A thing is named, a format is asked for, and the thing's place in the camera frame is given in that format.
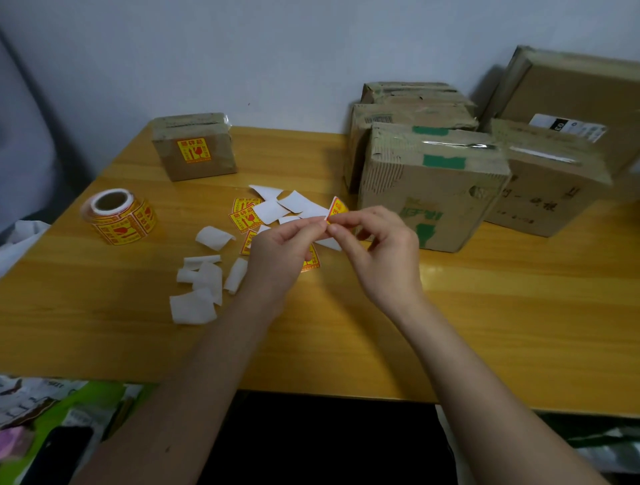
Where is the white plastic bag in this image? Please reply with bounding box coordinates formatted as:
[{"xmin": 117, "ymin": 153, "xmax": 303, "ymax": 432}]
[{"xmin": 0, "ymin": 220, "xmax": 52, "ymax": 279}]

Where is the person's right hand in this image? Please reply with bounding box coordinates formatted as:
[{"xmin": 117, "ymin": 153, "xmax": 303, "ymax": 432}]
[{"xmin": 327, "ymin": 205, "xmax": 427, "ymax": 313}]

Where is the grey cushion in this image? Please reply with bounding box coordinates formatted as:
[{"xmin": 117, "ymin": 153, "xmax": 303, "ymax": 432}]
[{"xmin": 0, "ymin": 37, "xmax": 58, "ymax": 233}]

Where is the person's left hand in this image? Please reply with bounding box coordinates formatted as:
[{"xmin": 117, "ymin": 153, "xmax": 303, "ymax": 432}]
[{"xmin": 239, "ymin": 218, "xmax": 330, "ymax": 313}]

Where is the worn cardboard box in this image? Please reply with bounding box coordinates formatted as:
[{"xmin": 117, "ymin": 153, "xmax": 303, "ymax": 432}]
[{"xmin": 344, "ymin": 103, "xmax": 480, "ymax": 194}]

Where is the person's left forearm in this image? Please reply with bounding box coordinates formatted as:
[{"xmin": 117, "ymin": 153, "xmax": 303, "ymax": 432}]
[{"xmin": 70, "ymin": 295, "xmax": 283, "ymax": 485}]

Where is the pile of white backing papers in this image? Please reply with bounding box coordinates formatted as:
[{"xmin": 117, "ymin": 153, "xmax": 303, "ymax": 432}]
[{"xmin": 169, "ymin": 184, "xmax": 344, "ymax": 326}]

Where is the pink item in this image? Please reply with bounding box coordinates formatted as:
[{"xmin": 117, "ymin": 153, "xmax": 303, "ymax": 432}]
[{"xmin": 0, "ymin": 426, "xmax": 35, "ymax": 463}]

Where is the green plastic bag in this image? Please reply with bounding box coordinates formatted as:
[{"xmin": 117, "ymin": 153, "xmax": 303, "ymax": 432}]
[{"xmin": 0, "ymin": 381, "xmax": 157, "ymax": 485}]

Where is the yellow sticker on box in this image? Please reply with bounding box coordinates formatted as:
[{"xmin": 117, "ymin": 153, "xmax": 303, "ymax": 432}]
[{"xmin": 177, "ymin": 138, "xmax": 213, "ymax": 165}]

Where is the large cardboard box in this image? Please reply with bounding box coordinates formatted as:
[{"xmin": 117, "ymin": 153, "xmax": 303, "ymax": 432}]
[{"xmin": 479, "ymin": 45, "xmax": 640, "ymax": 177}]

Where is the roll of yellow stickers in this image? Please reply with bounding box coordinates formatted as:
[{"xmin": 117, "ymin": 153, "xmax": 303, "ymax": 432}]
[{"xmin": 80, "ymin": 188, "xmax": 159, "ymax": 246}]

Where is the cardboard box with green tape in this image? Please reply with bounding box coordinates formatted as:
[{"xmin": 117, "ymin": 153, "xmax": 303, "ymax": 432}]
[{"xmin": 357, "ymin": 122, "xmax": 512, "ymax": 253}]

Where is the yellow red sticker with backing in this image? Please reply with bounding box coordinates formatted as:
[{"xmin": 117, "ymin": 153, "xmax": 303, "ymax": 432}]
[{"xmin": 325, "ymin": 196, "xmax": 350, "ymax": 221}]

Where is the flat cardboard box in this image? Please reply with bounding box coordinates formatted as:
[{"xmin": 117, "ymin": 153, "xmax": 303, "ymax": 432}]
[{"xmin": 360, "ymin": 81, "xmax": 477, "ymax": 116}]

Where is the printed grey paper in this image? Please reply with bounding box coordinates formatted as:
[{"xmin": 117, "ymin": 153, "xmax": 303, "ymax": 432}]
[{"xmin": 0, "ymin": 376, "xmax": 88, "ymax": 431}]

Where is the small taped cardboard box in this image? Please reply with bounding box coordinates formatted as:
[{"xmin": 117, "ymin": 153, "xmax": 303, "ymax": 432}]
[{"xmin": 151, "ymin": 112, "xmax": 238, "ymax": 183}]

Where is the person's right forearm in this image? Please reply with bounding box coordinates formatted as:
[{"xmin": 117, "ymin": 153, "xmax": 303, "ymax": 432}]
[{"xmin": 395, "ymin": 295, "xmax": 612, "ymax": 485}]

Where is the black flat item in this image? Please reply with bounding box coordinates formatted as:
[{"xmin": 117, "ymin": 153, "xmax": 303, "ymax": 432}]
[{"xmin": 19, "ymin": 425, "xmax": 97, "ymax": 485}]

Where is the cardboard box with black print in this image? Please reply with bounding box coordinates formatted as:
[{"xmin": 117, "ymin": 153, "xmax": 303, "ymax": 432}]
[{"xmin": 483, "ymin": 118, "xmax": 614, "ymax": 238}]

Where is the white shipping label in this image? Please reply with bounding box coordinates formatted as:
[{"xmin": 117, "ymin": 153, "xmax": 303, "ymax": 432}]
[{"xmin": 528, "ymin": 113, "xmax": 609, "ymax": 144}]

